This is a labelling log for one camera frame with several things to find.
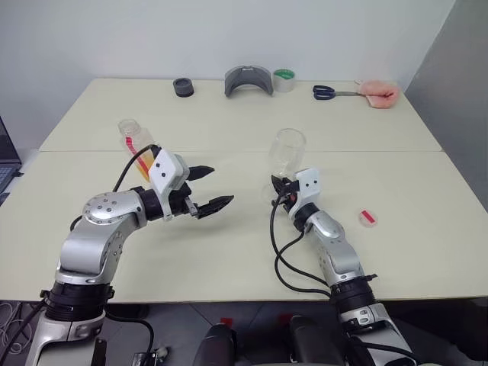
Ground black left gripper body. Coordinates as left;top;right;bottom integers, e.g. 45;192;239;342
169;181;201;220

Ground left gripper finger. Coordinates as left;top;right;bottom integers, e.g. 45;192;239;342
196;194;235;220
188;165;216;184

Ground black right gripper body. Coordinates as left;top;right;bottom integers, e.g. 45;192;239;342
274;186;299;215

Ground clear bottle with orange drink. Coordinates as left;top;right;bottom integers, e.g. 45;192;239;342
117;118;161;183

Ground clear bottle cap red label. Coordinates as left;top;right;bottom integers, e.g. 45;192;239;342
358;208;379;229

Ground black round container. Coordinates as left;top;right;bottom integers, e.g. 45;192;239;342
172;78;194;98

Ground silver tape roll green core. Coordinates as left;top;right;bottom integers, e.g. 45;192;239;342
272;69;297;93

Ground grey curved visor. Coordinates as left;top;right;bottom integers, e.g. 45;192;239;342
223;66;275;98

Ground pink fluffy cloth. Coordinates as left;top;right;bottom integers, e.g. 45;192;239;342
355;79;400;110

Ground dark rounded shape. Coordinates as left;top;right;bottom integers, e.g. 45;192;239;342
288;315;340;366
192;323;237;366

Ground dark laptop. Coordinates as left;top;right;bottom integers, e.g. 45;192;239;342
0;116;24;207

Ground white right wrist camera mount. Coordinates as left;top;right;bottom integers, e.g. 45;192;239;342
291;166;321;220

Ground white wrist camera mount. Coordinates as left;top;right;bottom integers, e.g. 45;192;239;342
147;149;190;223
291;166;321;220

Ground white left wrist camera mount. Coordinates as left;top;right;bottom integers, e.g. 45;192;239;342
147;149;190;223

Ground blue handled scissors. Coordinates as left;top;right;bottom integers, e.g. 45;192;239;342
313;84;363;101

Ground white floor cables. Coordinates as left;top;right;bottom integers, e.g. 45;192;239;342
0;300;35;355

